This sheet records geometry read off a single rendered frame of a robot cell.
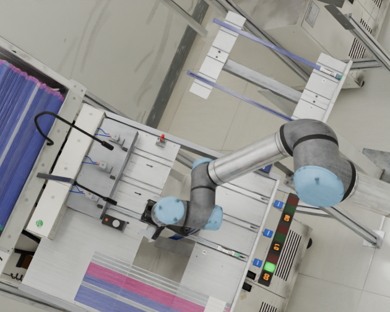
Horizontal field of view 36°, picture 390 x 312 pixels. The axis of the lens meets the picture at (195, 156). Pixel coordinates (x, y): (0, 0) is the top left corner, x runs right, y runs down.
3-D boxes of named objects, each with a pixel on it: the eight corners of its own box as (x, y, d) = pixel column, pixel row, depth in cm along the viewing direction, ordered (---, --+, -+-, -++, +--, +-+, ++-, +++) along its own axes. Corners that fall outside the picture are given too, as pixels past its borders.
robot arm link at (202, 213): (225, 190, 174) (188, 184, 172) (223, 225, 168) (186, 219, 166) (217, 203, 180) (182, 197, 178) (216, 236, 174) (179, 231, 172)
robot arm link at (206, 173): (319, 93, 152) (181, 159, 181) (322, 128, 146) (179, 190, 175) (343, 114, 159) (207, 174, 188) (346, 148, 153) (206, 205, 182)
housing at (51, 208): (110, 122, 226) (104, 110, 212) (56, 243, 214) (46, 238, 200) (91, 115, 227) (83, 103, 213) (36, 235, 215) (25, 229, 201)
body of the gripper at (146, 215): (147, 199, 191) (152, 195, 180) (171, 210, 192) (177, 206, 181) (138, 221, 190) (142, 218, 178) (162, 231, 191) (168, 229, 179)
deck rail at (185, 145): (279, 179, 219) (281, 176, 213) (277, 184, 218) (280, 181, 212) (102, 113, 226) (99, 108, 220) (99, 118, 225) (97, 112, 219)
